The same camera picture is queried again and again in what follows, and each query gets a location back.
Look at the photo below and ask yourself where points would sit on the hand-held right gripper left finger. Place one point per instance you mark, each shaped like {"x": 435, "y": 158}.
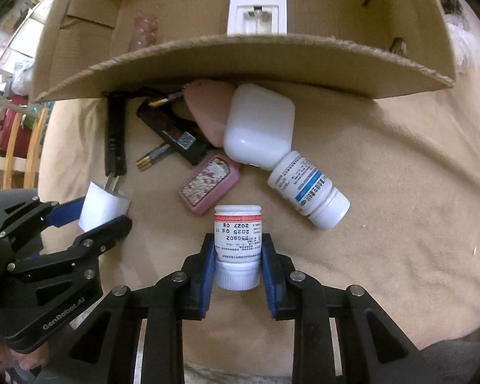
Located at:
{"x": 208, "y": 276}

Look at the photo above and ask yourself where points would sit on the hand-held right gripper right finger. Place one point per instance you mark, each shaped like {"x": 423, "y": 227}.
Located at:
{"x": 270, "y": 280}

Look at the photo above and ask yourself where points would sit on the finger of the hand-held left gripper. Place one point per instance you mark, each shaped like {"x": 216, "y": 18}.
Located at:
{"x": 68, "y": 210}
{"x": 104, "y": 234}

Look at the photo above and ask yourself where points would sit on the white charger plug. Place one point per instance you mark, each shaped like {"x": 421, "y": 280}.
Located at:
{"x": 100, "y": 208}

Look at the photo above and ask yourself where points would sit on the white bottle with red label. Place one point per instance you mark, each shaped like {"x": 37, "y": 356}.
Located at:
{"x": 238, "y": 240}

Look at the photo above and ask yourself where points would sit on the AA battery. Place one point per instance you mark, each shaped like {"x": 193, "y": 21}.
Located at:
{"x": 152, "y": 154}
{"x": 158, "y": 160}
{"x": 164, "y": 100}

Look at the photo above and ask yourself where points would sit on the pink floral case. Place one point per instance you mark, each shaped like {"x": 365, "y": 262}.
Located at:
{"x": 208, "y": 182}

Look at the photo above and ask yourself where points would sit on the white bottle with blue label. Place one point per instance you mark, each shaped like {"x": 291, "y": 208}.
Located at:
{"x": 304, "y": 188}

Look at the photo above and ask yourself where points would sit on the black battery pack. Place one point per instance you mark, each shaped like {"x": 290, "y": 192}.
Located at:
{"x": 172, "y": 132}

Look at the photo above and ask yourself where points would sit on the white square plastic bottle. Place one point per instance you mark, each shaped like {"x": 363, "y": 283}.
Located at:
{"x": 260, "y": 128}

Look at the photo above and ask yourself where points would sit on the pink rounded case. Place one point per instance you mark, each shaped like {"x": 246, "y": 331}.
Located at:
{"x": 208, "y": 112}

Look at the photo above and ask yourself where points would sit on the cardboard box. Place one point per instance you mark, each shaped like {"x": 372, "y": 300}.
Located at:
{"x": 304, "y": 60}

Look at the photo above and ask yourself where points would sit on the person's left hand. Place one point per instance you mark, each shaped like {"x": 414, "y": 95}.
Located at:
{"x": 24, "y": 359}

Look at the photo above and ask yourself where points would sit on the wooden chair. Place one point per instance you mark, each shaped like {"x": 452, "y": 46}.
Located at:
{"x": 12, "y": 148}

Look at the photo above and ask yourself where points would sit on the translucent pink comb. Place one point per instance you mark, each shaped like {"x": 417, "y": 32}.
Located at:
{"x": 144, "y": 32}

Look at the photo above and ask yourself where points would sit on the fluffy white throw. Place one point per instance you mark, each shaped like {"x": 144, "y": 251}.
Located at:
{"x": 464, "y": 40}

